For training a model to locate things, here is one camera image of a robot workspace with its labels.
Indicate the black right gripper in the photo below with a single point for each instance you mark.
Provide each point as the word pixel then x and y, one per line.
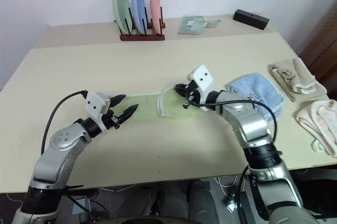
pixel 191 95

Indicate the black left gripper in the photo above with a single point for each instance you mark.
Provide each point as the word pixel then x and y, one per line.
pixel 110 120

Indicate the light green towel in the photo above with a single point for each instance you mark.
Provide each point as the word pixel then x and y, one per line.
pixel 150 108

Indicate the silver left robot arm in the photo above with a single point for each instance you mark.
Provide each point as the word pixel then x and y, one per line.
pixel 60 141

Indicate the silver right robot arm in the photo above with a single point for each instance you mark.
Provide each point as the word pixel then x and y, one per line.
pixel 245 121

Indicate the blue towel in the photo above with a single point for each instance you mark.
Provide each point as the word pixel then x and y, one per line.
pixel 252 90

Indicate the beige towel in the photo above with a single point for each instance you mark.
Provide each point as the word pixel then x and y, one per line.
pixel 297 76

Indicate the pink towel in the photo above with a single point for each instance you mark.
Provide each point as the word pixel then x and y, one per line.
pixel 321 124

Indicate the folded green cloth with label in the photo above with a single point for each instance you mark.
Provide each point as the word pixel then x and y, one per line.
pixel 190 25

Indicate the brown wooden plate rack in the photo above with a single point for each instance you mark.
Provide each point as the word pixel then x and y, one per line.
pixel 142 37

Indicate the pink plate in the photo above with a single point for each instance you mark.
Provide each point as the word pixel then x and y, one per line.
pixel 155 5

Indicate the blue plate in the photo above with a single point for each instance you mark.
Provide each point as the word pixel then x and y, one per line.
pixel 138 5

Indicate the black rectangular box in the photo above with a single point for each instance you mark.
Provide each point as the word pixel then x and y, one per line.
pixel 250 19

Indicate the green plate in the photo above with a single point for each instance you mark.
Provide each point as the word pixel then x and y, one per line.
pixel 120 5

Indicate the light blue box under table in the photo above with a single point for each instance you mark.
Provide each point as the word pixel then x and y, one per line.
pixel 80 205

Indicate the dark grey rounded shape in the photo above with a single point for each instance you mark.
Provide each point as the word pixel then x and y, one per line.
pixel 202 197

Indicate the black device under table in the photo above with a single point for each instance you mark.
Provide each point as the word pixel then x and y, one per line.
pixel 243 205

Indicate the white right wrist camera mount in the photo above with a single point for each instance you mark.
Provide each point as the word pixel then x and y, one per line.
pixel 203 79

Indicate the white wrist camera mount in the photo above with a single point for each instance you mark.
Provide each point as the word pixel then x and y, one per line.
pixel 203 79
pixel 94 103

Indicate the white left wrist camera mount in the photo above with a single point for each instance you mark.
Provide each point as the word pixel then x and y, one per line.
pixel 94 103

